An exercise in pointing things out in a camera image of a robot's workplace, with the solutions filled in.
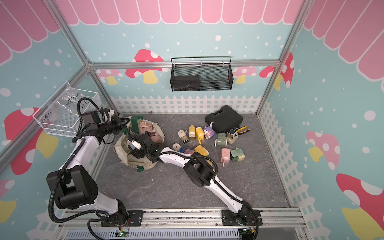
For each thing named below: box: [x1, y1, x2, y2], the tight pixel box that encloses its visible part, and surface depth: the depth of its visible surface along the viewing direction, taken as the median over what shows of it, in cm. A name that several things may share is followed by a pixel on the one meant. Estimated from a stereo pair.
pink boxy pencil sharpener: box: [220, 148, 231, 168], surface depth 91 cm
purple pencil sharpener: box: [203, 121, 215, 140], surface depth 104 cm
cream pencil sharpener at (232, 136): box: [227, 128, 239, 144], surface depth 102 cm
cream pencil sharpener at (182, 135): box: [178, 129, 190, 144], surface depth 102 cm
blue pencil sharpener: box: [172, 143, 186, 153], surface depth 95 cm
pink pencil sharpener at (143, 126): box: [138, 120, 153, 134], surface depth 95 cm
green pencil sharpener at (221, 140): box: [212, 132, 228, 148], surface depth 102 cm
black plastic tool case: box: [205, 105, 243, 133], surface depth 115 cm
